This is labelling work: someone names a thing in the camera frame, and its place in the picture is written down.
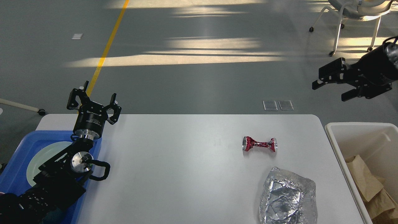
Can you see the red candy wrapper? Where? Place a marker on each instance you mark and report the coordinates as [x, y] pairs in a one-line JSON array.
[[248, 143]]

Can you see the white plastic bin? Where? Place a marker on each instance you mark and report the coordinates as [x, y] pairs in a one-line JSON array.
[[376, 144]]

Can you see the white chair at left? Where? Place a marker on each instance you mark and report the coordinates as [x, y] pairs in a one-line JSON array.
[[40, 111]]

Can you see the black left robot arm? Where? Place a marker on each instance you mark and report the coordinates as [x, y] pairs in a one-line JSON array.
[[60, 181]]

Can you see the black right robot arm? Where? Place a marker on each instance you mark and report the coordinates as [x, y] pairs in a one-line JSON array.
[[393, 39]]

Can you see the dark green mug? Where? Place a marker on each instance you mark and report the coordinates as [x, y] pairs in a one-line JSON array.
[[54, 217]]

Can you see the white chair on casters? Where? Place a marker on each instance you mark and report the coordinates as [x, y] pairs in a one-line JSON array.
[[356, 10]]

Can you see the metal floor socket plates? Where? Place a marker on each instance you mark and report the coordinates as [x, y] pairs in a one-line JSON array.
[[272, 105]]

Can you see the pale green plate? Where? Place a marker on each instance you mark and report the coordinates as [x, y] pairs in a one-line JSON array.
[[42, 156]]

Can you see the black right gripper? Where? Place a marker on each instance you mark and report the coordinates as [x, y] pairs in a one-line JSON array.
[[374, 73]]

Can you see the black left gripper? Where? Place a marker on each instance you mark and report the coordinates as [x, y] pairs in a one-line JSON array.
[[91, 117]]

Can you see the brown paper bag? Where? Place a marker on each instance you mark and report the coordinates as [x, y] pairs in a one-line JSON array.
[[382, 208], [367, 184]]

